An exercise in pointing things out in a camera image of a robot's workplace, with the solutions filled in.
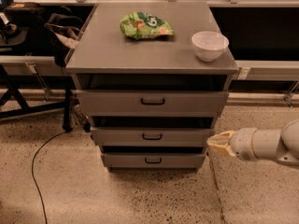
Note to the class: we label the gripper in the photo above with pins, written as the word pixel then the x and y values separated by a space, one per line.
pixel 242 144

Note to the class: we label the grey drawer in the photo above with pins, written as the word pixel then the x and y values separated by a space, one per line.
pixel 149 137
pixel 152 161
pixel 152 103

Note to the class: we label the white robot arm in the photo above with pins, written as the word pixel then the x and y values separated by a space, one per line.
pixel 252 144

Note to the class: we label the grey drawer cabinet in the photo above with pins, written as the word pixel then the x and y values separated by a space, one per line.
pixel 107 60

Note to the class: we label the grey bottom drawer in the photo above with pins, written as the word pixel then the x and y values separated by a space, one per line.
pixel 152 161

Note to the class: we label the grey top drawer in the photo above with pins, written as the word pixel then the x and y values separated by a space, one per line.
pixel 152 103

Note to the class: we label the white bowl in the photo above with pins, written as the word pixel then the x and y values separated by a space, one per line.
pixel 209 46

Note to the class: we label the green chip bag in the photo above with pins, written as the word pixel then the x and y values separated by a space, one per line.
pixel 140 25

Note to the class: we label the dark bag with cloth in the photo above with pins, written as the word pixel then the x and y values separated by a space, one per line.
pixel 64 35

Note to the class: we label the dark backpack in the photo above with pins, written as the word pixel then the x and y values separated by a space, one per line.
pixel 28 21

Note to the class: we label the black stand frame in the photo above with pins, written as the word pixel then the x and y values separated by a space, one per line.
pixel 13 91

